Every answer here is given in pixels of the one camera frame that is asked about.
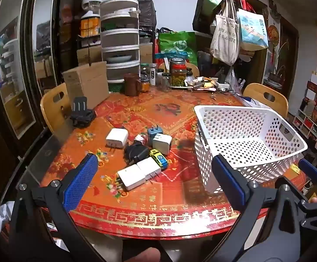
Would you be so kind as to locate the white desk fan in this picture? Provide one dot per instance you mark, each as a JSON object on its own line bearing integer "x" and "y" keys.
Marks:
{"x": 92, "y": 1}

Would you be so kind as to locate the large white plug charger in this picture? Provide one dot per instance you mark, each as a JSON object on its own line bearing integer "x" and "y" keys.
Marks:
{"x": 131, "y": 178}

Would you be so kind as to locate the brown cardboard box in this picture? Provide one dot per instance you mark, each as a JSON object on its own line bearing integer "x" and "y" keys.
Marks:
{"x": 86, "y": 84}

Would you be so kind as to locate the black hanging bag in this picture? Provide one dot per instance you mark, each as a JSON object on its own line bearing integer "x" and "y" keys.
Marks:
{"x": 200, "y": 13}

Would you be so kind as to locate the tall bottle with black label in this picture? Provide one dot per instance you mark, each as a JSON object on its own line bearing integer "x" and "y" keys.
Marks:
{"x": 153, "y": 73}

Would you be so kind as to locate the white power strip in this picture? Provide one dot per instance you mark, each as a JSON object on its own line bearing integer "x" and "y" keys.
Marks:
{"x": 224, "y": 87}

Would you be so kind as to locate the black plastic bag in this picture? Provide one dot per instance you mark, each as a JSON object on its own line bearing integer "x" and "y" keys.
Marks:
{"x": 145, "y": 11}

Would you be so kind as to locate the white plastic drawer tower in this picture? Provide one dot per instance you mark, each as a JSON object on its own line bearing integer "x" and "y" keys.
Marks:
{"x": 120, "y": 35}

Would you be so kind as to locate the brown mug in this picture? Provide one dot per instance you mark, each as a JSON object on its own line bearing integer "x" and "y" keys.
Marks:
{"x": 131, "y": 85}

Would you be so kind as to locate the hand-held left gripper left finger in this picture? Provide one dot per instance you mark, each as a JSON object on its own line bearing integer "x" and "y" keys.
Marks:
{"x": 80, "y": 181}

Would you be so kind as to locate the orange carton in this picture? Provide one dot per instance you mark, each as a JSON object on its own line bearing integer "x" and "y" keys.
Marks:
{"x": 89, "y": 26}

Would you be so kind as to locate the bunch of keys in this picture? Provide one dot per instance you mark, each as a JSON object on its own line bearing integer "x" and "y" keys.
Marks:
{"x": 213, "y": 97}

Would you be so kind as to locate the blue plug charger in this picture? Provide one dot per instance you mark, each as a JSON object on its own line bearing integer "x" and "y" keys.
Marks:
{"x": 153, "y": 134}

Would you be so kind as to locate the round red wall ornament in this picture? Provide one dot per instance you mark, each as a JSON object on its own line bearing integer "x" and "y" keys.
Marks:
{"x": 273, "y": 35}

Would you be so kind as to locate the white perforated plastic basket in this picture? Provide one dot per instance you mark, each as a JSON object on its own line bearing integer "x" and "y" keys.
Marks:
{"x": 256, "y": 120}

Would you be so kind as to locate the green shopping bag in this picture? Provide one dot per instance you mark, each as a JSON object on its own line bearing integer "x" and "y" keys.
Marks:
{"x": 179, "y": 46}

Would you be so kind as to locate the empty glass jar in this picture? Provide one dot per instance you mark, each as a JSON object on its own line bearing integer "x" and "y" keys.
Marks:
{"x": 166, "y": 82}

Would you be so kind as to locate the small red white round object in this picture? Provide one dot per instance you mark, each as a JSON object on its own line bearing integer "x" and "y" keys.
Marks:
{"x": 141, "y": 139}

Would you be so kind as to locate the red printed tablecloth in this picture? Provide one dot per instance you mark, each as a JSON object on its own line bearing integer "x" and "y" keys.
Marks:
{"x": 174, "y": 196}

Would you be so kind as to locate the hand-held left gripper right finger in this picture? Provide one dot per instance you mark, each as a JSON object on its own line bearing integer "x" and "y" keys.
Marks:
{"x": 229, "y": 181}

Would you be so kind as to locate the black charger on strip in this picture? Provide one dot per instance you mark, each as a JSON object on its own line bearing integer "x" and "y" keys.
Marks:
{"x": 222, "y": 77}

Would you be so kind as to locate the white and blue shopping bag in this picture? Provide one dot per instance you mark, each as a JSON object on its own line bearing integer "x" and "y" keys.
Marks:
{"x": 252, "y": 103}

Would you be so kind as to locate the clear plastic bag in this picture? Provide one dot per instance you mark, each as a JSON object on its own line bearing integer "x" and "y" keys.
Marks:
{"x": 232, "y": 80}

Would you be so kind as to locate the small orange jar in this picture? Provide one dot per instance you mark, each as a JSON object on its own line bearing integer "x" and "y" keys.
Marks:
{"x": 144, "y": 85}

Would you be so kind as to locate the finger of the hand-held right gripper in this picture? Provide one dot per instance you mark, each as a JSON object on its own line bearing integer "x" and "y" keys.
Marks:
{"x": 315, "y": 218}
{"x": 309, "y": 168}

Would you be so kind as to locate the pile of papers and snacks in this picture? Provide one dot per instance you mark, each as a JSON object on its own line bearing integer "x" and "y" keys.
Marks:
{"x": 203, "y": 84}

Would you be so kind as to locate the potted plant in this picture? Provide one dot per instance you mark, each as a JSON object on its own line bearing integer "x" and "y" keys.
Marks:
{"x": 277, "y": 65}

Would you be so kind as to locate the yellow toy car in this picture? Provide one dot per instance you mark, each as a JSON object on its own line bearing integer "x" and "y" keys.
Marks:
{"x": 159, "y": 158}

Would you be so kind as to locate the glass pickle jar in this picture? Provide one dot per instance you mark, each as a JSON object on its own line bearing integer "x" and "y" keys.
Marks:
{"x": 178, "y": 73}

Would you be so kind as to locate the white crumpled plastic bag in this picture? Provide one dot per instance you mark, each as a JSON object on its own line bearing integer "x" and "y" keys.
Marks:
{"x": 4, "y": 214}

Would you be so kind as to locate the wooden chair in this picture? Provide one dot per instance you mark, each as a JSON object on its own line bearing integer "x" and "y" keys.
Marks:
{"x": 193, "y": 68}
{"x": 256, "y": 92}
{"x": 53, "y": 106}

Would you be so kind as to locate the grey white cube charger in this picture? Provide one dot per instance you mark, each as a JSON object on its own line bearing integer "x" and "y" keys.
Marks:
{"x": 161, "y": 144}

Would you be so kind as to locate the blue illustrated paper bag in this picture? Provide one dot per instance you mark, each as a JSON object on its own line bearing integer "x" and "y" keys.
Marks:
{"x": 252, "y": 31}

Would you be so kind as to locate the beige canvas tote bag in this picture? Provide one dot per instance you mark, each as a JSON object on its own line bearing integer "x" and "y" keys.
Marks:
{"x": 225, "y": 38}

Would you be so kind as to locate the person's left hand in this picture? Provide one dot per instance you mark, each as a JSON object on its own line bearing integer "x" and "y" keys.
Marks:
{"x": 143, "y": 255}

